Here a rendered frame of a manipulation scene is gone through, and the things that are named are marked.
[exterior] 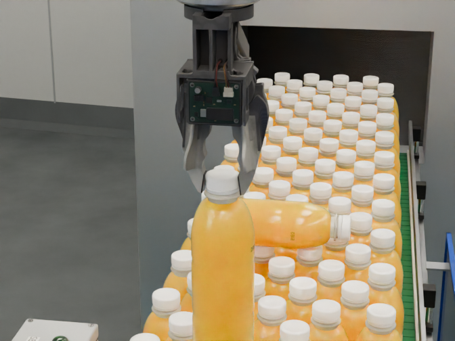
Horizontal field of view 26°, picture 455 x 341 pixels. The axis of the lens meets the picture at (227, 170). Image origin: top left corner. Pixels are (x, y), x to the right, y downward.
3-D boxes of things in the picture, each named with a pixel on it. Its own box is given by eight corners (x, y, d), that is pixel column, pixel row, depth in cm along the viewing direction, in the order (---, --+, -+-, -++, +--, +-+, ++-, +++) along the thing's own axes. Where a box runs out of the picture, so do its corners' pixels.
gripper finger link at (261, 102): (230, 155, 107) (217, 78, 104) (233, 149, 108) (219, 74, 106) (273, 149, 106) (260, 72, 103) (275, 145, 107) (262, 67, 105)
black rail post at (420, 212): (414, 219, 216) (416, 185, 213) (413, 214, 219) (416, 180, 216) (424, 219, 216) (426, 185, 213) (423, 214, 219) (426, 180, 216)
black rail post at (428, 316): (420, 331, 170) (423, 290, 167) (419, 323, 173) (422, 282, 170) (432, 333, 169) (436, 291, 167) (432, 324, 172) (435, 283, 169)
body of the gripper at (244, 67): (174, 129, 100) (171, 11, 96) (189, 105, 108) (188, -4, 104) (248, 132, 99) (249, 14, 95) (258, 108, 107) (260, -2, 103)
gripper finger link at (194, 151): (166, 201, 105) (179, 121, 102) (177, 182, 111) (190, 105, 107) (194, 208, 105) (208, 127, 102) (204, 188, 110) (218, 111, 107)
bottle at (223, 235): (184, 348, 114) (181, 199, 108) (204, 319, 121) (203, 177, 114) (242, 358, 112) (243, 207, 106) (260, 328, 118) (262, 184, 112)
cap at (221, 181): (200, 197, 109) (200, 182, 108) (212, 185, 112) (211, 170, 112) (233, 201, 108) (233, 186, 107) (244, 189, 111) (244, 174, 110)
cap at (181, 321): (202, 328, 133) (201, 316, 132) (193, 342, 129) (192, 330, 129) (174, 324, 134) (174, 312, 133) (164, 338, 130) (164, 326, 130)
